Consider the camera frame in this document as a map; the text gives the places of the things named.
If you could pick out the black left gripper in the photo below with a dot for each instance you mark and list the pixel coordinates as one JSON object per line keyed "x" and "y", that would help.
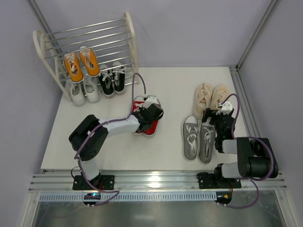
{"x": 147, "y": 125}

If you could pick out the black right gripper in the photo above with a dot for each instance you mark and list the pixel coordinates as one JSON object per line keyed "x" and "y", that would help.
{"x": 213, "y": 117}

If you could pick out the red canvas sneaker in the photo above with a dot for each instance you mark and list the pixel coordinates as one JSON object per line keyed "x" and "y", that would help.
{"x": 137, "y": 104}
{"x": 152, "y": 130}

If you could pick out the grey canvas sneaker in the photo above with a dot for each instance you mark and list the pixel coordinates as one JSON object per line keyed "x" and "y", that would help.
{"x": 207, "y": 139}
{"x": 190, "y": 138}

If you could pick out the beige lace sneaker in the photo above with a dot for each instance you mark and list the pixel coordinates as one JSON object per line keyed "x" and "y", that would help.
{"x": 202, "y": 100}
{"x": 220, "y": 93}

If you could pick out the black canvas sneaker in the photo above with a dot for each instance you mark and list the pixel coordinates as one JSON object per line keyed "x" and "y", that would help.
{"x": 105, "y": 80}
{"x": 118, "y": 73}

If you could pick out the white sneaker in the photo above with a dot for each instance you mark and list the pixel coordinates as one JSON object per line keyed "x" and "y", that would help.
{"x": 76, "y": 94}
{"x": 91, "y": 89}

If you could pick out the cream metal shoe shelf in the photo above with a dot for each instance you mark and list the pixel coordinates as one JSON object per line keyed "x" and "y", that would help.
{"x": 111, "y": 41}

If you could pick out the orange canvas sneaker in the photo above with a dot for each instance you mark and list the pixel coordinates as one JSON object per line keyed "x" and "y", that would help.
{"x": 72, "y": 65}
{"x": 89, "y": 60}

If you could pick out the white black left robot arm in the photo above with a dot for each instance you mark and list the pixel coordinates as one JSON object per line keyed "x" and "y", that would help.
{"x": 90, "y": 135}

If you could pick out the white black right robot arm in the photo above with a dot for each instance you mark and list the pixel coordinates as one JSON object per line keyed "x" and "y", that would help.
{"x": 255, "y": 157}

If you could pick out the right controller board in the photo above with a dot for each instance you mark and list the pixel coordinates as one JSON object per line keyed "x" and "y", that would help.
{"x": 223, "y": 197}

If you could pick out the controller board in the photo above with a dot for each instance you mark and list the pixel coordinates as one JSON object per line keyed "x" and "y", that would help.
{"x": 91, "y": 199}
{"x": 223, "y": 197}

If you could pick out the left controller board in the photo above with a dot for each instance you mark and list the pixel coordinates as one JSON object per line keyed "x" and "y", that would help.
{"x": 91, "y": 199}

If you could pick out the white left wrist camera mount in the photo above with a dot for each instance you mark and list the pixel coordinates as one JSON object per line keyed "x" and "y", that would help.
{"x": 149, "y": 101}

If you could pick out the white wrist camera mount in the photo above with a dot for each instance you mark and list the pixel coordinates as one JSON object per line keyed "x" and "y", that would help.
{"x": 225, "y": 108}
{"x": 149, "y": 101}

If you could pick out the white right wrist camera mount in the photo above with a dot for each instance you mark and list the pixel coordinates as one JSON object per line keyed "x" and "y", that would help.
{"x": 225, "y": 108}

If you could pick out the aluminium right side rail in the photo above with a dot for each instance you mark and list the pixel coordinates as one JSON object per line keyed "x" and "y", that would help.
{"x": 245, "y": 106}

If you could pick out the aluminium rail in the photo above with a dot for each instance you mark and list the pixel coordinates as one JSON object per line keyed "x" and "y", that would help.
{"x": 245, "y": 106}
{"x": 136, "y": 181}

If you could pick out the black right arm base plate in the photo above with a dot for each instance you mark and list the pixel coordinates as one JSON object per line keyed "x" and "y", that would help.
{"x": 211, "y": 181}

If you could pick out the aluminium front rail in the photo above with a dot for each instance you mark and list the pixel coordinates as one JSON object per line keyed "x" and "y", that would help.
{"x": 136, "y": 181}

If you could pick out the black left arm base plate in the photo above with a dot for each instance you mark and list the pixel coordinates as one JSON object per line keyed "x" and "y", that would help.
{"x": 101, "y": 182}

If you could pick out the grey slotted cable duct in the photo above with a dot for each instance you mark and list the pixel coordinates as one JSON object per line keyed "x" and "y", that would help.
{"x": 131, "y": 196}

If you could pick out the aluminium right corner post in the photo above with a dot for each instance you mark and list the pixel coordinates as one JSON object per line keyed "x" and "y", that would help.
{"x": 266, "y": 16}

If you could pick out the aluminium corner post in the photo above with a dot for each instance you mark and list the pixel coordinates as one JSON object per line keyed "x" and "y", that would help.
{"x": 266, "y": 16}
{"x": 45, "y": 24}

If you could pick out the aluminium left corner post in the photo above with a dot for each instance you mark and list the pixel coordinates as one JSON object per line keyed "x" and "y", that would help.
{"x": 45, "y": 24}

